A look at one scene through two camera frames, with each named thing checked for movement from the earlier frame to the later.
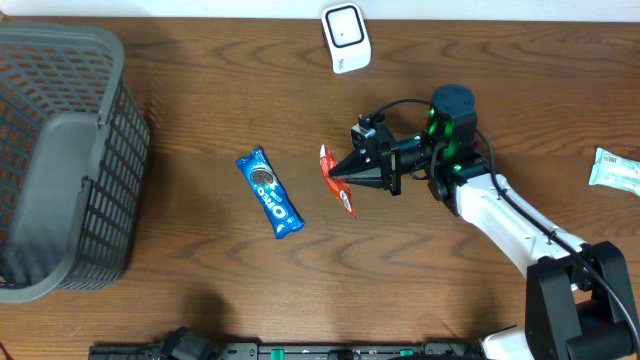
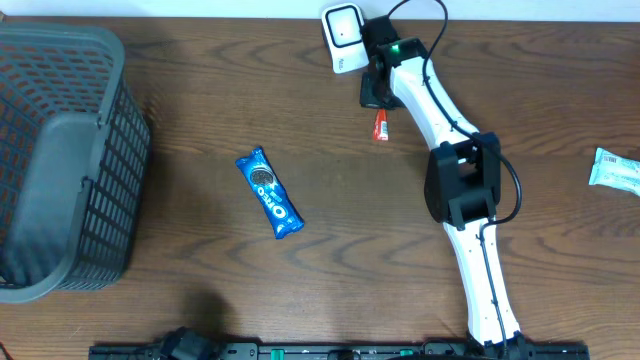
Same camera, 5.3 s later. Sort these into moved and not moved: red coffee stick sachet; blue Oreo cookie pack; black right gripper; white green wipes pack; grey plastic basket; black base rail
Moved: black right gripper; red coffee stick sachet
Not moved: white green wipes pack; black base rail; blue Oreo cookie pack; grey plastic basket
